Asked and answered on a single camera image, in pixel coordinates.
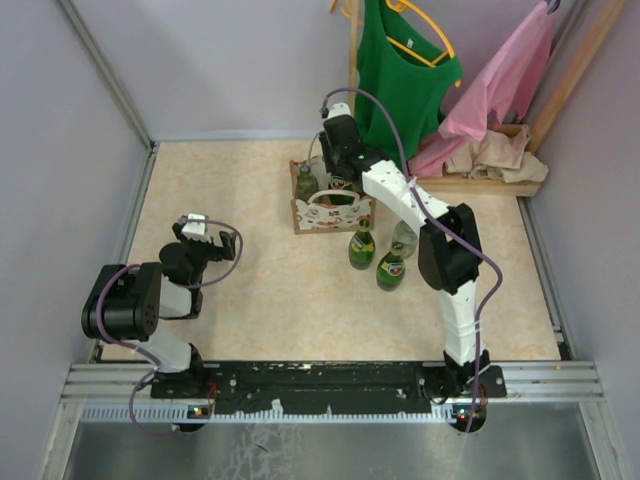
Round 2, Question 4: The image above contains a purple cable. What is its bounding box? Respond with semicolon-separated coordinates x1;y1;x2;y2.
318;87;504;434
96;215;244;438

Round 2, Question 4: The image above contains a green tank top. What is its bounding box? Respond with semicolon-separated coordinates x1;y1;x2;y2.
353;0;464;176

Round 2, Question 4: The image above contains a clear glass bottle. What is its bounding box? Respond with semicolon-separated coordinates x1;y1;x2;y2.
392;221;418;259

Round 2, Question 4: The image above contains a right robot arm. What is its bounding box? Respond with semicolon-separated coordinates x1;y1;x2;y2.
320;112;490;397

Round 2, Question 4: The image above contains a pink shirt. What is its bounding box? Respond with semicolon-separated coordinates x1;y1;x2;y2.
409;1;555;177

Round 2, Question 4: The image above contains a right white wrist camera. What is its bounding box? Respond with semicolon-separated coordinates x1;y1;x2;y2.
320;102;352;120

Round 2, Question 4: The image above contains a white cable duct strip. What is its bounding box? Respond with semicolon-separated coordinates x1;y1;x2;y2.
79;403;489;425

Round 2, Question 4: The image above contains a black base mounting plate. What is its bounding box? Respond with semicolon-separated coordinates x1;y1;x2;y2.
151;361;506;414

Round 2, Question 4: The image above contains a beige crumpled cloth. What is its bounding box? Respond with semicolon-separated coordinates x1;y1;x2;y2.
444;125;549;183

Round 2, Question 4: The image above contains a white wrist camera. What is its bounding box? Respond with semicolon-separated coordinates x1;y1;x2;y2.
320;102;352;120
180;213;211;243

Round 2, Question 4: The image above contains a yellow clothes hanger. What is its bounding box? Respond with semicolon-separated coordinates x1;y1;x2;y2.
329;0;462;89

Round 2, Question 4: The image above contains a patterned canvas tote bag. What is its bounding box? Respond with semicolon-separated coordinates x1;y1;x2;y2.
289;133;376;235

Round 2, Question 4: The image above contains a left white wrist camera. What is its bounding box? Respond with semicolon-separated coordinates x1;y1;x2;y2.
180;213;211;243

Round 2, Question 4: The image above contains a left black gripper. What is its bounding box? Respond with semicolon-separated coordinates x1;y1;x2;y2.
174;225;237;286

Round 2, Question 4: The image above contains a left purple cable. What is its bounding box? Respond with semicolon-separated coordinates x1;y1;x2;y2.
96;215;244;438

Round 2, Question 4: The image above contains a wooden clothes rack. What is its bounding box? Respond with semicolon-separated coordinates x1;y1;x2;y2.
342;0;629;197

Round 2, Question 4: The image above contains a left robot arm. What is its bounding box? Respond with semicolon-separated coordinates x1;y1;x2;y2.
81;214;243;398

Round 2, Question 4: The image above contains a green Perrier bottle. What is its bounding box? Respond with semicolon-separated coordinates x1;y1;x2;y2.
348;218;376;270

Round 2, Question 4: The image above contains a dark green red-label bottle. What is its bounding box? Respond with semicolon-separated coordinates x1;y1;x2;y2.
376;242;405;291

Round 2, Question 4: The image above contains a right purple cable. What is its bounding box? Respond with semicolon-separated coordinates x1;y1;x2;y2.
318;87;504;434

